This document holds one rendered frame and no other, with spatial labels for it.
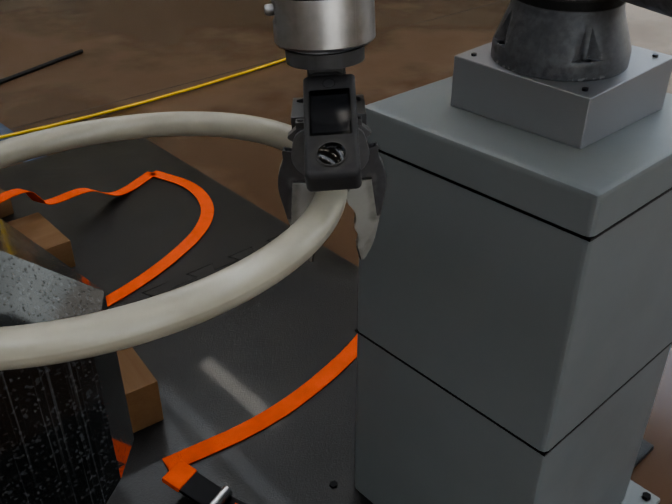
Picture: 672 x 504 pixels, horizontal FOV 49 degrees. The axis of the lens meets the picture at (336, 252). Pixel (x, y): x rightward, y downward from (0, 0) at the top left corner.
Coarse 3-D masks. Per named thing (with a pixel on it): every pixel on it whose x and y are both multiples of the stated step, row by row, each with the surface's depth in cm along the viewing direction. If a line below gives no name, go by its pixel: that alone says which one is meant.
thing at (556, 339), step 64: (384, 128) 108; (448, 128) 102; (512, 128) 102; (640, 128) 102; (448, 192) 103; (512, 192) 94; (576, 192) 87; (640, 192) 93; (384, 256) 118; (448, 256) 107; (512, 256) 98; (576, 256) 90; (640, 256) 102; (384, 320) 125; (448, 320) 112; (512, 320) 102; (576, 320) 95; (640, 320) 113; (384, 384) 131; (448, 384) 118; (512, 384) 107; (576, 384) 104; (640, 384) 126; (384, 448) 139; (448, 448) 124; (512, 448) 112; (576, 448) 116
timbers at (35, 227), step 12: (0, 192) 251; (0, 204) 249; (0, 216) 251; (36, 216) 233; (24, 228) 227; (36, 228) 227; (48, 228) 227; (36, 240) 221; (48, 240) 221; (60, 240) 221; (60, 252) 220; (72, 252) 223; (72, 264) 225
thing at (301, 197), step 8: (296, 184) 69; (304, 184) 69; (296, 192) 70; (304, 192) 70; (312, 192) 70; (296, 200) 70; (304, 200) 70; (296, 208) 71; (304, 208) 71; (296, 216) 71; (312, 256) 74
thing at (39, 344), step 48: (0, 144) 85; (48, 144) 87; (288, 144) 80; (336, 192) 66; (288, 240) 58; (192, 288) 53; (240, 288) 54; (0, 336) 50; (48, 336) 49; (96, 336) 50; (144, 336) 51
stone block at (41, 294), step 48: (0, 240) 110; (0, 288) 99; (48, 288) 107; (96, 288) 116; (0, 384) 100; (48, 384) 106; (96, 384) 112; (0, 432) 103; (48, 432) 109; (96, 432) 116; (0, 480) 106; (48, 480) 113; (96, 480) 120
